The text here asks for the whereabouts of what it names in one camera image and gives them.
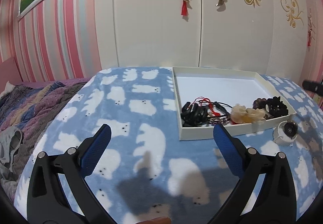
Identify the red knotted cord pendant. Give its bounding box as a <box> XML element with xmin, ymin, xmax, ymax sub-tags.
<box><xmin>191</xmin><ymin>96</ymin><xmax>221</xmax><ymax>117</ymax></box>

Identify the pink headboard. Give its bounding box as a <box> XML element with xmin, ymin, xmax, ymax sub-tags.
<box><xmin>0</xmin><ymin>57</ymin><xmax>22</xmax><ymax>92</ymax></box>

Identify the red tassel on handle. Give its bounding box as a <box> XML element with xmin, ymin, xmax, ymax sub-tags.
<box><xmin>181</xmin><ymin>0</ymin><xmax>190</xmax><ymax>16</ymax></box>

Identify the cream organza scrunchie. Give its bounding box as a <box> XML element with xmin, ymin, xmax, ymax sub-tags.
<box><xmin>230</xmin><ymin>104</ymin><xmax>266</xmax><ymax>124</ymax></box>

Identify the shallow white cardboard box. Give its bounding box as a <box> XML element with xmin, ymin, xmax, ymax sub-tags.
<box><xmin>172</xmin><ymin>67</ymin><xmax>296</xmax><ymax>140</ymax></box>

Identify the far right door handle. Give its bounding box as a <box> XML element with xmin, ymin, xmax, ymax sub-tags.
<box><xmin>307</xmin><ymin>10</ymin><xmax>313</xmax><ymax>48</ymax></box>

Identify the black spiral hair tie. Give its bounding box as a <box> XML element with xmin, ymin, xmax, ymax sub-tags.
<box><xmin>180</xmin><ymin>101</ymin><xmax>209</xmax><ymax>127</ymax></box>

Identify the grey garment on bed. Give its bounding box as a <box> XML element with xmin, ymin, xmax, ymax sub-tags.
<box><xmin>1</xmin><ymin>126</ymin><xmax>23</xmax><ymax>181</ymax></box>

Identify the blue polar bear blanket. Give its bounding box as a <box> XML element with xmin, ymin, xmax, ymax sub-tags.
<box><xmin>14</xmin><ymin>67</ymin><xmax>322</xmax><ymax>223</ymax></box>

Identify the black cord bracelet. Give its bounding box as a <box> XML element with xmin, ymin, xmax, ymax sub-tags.
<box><xmin>206</xmin><ymin>100</ymin><xmax>234</xmax><ymax>126</ymax></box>

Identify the person's left hand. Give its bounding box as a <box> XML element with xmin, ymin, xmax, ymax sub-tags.
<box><xmin>136</xmin><ymin>216</ymin><xmax>171</xmax><ymax>224</ymax></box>

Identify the black hair scrunchie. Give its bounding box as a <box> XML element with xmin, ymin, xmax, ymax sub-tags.
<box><xmin>265</xmin><ymin>96</ymin><xmax>289</xmax><ymax>118</ymax></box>

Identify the white strap wristwatch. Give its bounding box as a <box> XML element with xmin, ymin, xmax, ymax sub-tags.
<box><xmin>273</xmin><ymin>120</ymin><xmax>298</xmax><ymax>146</ymax></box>

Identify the brown wooden bead bracelet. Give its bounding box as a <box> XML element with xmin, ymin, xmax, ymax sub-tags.
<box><xmin>253</xmin><ymin>96</ymin><xmax>270</xmax><ymax>111</ymax></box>

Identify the white wardrobe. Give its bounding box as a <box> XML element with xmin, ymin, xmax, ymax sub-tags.
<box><xmin>94</xmin><ymin>0</ymin><xmax>322</xmax><ymax>83</ymax></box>

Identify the purple striped knitted bedspread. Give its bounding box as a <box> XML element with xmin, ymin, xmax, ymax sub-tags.
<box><xmin>1</xmin><ymin>79</ymin><xmax>88</xmax><ymax>201</ymax></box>

